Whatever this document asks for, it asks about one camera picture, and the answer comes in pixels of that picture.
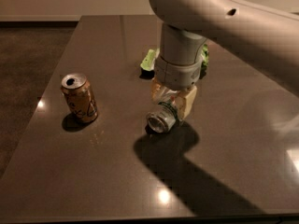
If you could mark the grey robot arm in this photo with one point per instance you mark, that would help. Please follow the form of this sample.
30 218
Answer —
266 38

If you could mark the orange gold soda can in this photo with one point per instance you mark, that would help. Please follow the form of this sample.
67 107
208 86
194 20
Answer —
78 93

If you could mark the green chip bag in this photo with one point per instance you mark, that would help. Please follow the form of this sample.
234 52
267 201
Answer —
147 65

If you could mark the white green 7up can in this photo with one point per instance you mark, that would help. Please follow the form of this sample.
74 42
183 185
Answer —
164 115

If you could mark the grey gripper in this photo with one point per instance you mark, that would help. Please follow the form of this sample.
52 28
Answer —
177 75

